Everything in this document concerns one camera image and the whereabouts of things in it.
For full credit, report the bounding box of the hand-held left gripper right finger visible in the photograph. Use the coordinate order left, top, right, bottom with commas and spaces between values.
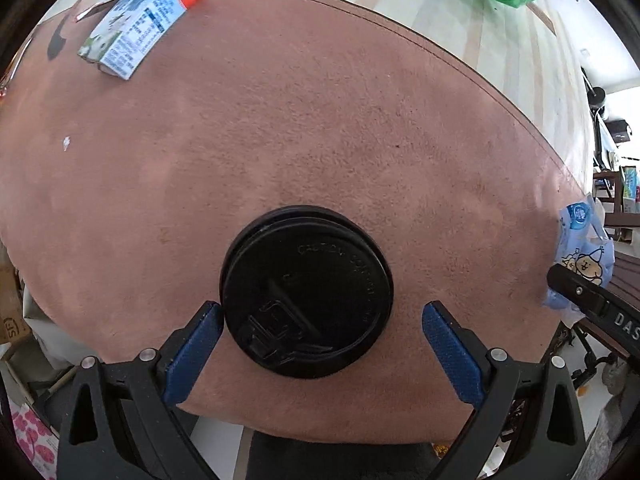
423, 301, 587, 480

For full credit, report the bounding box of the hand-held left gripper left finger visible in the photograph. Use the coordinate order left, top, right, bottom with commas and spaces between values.
57, 301, 224, 480

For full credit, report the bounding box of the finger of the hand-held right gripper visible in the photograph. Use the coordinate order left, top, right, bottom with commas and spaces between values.
546, 263, 612, 322

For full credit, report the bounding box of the blue white plastic wrapper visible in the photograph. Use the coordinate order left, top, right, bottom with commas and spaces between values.
542, 195, 617, 328

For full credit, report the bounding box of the black plastic cup lid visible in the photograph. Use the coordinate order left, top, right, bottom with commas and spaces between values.
220, 205, 395, 376

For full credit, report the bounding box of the brown wooden bench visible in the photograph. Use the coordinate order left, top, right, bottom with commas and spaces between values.
575, 250, 640, 366

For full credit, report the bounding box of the pink floral box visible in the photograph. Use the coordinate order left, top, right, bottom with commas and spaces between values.
9, 400, 61, 480

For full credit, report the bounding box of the brown cardboard box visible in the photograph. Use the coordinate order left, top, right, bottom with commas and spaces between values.
0, 250, 33, 361

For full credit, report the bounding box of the pink table cloth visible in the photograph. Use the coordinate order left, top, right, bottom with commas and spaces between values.
0, 0, 596, 448

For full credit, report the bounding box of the blue white milk carton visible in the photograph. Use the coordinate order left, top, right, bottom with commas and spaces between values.
77, 0, 207, 81

